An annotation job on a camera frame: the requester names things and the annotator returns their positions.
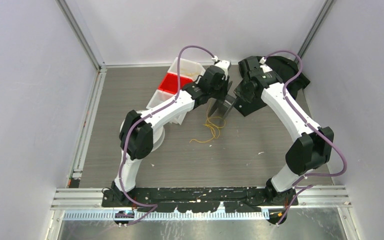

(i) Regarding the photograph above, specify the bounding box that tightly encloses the black perforated spool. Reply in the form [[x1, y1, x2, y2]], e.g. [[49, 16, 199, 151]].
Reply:
[[206, 94, 237, 121]]

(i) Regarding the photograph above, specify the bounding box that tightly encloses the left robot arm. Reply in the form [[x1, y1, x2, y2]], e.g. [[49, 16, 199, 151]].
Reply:
[[112, 60, 231, 207]]

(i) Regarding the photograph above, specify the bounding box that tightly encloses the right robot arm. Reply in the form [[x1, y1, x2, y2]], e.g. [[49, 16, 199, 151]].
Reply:
[[234, 56, 334, 205]]

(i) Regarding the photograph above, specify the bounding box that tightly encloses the black cloth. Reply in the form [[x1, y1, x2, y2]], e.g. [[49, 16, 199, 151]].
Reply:
[[266, 56, 310, 99]]

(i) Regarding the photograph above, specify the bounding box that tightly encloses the red plastic bin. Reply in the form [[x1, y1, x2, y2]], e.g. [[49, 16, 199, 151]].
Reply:
[[157, 73, 193, 95]]

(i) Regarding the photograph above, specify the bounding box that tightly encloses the near white plastic bin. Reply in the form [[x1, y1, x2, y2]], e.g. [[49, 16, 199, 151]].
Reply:
[[146, 90, 188, 126]]

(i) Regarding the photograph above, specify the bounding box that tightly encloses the white perforated spool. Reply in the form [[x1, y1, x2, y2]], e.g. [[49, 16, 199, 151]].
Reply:
[[118, 110, 165, 155]]

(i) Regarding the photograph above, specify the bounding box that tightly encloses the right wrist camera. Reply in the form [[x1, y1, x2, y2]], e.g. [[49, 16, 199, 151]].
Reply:
[[259, 56, 274, 78]]

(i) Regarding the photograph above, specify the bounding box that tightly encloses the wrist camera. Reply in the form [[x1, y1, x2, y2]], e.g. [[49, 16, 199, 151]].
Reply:
[[259, 56, 274, 78], [211, 55, 232, 77]]

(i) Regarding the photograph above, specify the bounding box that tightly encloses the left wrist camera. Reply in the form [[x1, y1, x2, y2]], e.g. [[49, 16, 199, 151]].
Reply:
[[211, 55, 232, 77]]

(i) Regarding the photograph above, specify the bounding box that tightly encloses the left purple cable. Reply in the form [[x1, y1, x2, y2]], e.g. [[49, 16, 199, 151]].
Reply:
[[117, 44, 219, 226]]

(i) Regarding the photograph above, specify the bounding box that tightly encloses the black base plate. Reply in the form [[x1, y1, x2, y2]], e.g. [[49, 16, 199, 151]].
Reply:
[[101, 186, 296, 213]]

